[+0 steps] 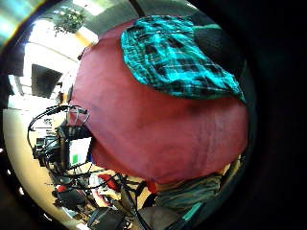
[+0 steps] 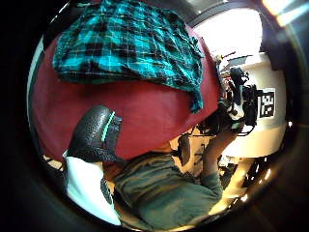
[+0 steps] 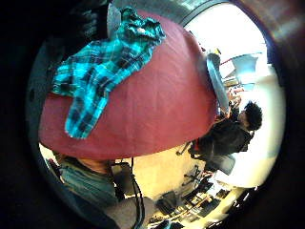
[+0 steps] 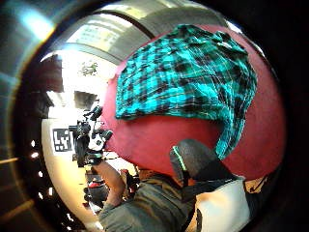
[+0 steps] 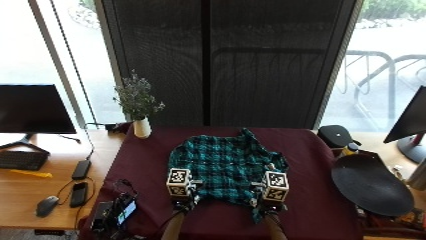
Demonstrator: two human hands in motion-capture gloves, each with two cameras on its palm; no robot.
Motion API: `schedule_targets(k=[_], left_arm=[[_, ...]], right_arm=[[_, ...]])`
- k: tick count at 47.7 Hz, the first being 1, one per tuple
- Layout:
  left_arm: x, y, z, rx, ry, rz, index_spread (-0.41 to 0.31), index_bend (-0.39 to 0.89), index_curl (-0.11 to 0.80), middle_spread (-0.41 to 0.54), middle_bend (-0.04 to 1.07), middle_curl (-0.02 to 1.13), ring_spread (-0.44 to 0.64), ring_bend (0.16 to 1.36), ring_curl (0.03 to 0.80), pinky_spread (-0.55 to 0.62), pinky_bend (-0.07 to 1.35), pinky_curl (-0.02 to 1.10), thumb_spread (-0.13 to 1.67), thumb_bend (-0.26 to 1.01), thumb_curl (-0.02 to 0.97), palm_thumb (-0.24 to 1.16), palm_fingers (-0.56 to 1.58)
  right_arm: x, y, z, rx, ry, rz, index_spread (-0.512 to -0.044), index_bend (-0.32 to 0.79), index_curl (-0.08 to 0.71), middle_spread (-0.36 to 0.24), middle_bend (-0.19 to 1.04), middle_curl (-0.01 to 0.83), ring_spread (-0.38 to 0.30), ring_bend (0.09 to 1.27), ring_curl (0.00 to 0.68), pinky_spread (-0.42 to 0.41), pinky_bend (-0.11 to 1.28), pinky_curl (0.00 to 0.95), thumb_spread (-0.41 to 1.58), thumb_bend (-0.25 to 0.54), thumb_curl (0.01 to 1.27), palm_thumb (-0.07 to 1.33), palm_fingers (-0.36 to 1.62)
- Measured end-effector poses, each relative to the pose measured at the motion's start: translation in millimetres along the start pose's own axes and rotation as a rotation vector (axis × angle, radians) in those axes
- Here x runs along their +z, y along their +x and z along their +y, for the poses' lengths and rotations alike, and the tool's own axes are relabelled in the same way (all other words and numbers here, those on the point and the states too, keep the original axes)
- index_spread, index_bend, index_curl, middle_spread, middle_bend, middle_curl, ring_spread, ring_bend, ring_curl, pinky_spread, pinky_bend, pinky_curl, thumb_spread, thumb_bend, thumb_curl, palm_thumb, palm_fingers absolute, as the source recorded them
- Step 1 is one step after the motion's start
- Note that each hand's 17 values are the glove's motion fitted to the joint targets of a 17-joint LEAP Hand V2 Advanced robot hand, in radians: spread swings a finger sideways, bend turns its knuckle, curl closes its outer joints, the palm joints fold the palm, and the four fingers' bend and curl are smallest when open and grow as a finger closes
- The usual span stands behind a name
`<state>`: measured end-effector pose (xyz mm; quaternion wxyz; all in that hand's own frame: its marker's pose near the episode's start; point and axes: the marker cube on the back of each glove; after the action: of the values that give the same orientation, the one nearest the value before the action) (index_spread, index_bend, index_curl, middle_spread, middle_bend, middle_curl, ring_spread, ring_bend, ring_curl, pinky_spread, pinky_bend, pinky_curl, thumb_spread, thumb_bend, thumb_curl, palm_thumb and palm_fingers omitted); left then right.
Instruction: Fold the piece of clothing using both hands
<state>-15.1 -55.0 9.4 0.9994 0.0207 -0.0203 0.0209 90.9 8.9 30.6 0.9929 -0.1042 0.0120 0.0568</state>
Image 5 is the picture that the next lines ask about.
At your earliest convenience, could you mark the person's left hand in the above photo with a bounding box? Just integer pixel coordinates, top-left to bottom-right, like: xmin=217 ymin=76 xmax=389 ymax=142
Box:
xmin=169 ymin=179 xmax=205 ymax=212

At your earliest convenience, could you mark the person's right hand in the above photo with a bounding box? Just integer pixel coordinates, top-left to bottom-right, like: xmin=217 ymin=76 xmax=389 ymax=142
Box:
xmin=249 ymin=180 xmax=291 ymax=214

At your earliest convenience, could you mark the green plaid shirt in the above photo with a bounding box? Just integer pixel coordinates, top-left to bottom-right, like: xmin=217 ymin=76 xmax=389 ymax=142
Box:
xmin=167 ymin=127 xmax=291 ymax=225

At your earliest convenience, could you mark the white marker cube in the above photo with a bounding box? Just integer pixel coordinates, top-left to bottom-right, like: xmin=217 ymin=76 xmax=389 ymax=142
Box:
xmin=165 ymin=167 xmax=193 ymax=197
xmin=261 ymin=170 xmax=291 ymax=202

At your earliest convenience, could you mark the maroon tablecloth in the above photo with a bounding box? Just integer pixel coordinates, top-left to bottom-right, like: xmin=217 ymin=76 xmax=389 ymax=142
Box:
xmin=78 ymin=125 xmax=365 ymax=240

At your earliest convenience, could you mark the white vase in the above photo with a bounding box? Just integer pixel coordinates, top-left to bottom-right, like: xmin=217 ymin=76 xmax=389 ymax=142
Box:
xmin=132 ymin=115 xmax=154 ymax=140

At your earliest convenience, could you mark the yellow bottle with black cap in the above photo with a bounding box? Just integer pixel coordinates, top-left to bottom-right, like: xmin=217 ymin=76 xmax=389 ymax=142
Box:
xmin=340 ymin=142 xmax=360 ymax=158

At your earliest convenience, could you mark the black round chair seat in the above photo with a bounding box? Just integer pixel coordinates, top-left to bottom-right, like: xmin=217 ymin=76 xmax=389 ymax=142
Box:
xmin=331 ymin=150 xmax=416 ymax=217

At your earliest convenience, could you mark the black power adapter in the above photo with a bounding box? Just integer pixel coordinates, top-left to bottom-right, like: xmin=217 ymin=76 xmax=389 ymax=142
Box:
xmin=71 ymin=159 xmax=94 ymax=181

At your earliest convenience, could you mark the black phone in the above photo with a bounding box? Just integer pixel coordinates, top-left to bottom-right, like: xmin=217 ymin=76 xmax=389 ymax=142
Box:
xmin=70 ymin=181 xmax=90 ymax=209

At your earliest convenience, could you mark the bunch of small pale flowers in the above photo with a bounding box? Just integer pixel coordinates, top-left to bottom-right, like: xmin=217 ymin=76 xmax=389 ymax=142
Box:
xmin=112 ymin=69 xmax=167 ymax=121

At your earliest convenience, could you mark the grey computer mouse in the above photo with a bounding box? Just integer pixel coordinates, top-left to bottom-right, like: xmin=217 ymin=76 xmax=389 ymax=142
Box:
xmin=35 ymin=195 xmax=60 ymax=218

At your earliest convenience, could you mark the dark mesh window blind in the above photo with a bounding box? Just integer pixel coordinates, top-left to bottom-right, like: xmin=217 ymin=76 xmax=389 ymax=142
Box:
xmin=95 ymin=0 xmax=360 ymax=130

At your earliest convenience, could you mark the yellow flat strip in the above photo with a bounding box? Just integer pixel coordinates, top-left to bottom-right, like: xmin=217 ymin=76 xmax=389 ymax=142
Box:
xmin=10 ymin=169 xmax=54 ymax=179

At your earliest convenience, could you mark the black keyboard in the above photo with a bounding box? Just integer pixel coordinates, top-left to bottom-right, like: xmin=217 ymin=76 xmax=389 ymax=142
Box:
xmin=0 ymin=150 xmax=51 ymax=172

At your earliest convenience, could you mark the black monitor with silver stand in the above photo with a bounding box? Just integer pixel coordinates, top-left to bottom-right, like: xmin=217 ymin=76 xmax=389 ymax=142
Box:
xmin=382 ymin=85 xmax=426 ymax=164

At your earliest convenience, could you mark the grey metal bicycle rack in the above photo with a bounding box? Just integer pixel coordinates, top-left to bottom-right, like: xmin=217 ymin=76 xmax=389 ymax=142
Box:
xmin=337 ymin=49 xmax=426 ymax=128

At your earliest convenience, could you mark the black computer monitor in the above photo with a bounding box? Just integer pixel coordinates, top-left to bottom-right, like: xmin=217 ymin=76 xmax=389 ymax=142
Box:
xmin=0 ymin=83 xmax=78 ymax=155

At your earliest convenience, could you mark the black recording device with screen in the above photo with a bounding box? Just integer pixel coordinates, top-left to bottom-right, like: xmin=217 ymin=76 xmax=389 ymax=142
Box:
xmin=90 ymin=179 xmax=140 ymax=238

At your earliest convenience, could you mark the black cable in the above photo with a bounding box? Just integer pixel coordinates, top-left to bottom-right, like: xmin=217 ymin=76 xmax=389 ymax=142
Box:
xmin=56 ymin=176 xmax=96 ymax=231

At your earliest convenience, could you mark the blind pull cord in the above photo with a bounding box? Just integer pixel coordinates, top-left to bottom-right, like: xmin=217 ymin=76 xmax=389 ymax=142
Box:
xmin=48 ymin=0 xmax=100 ymax=125

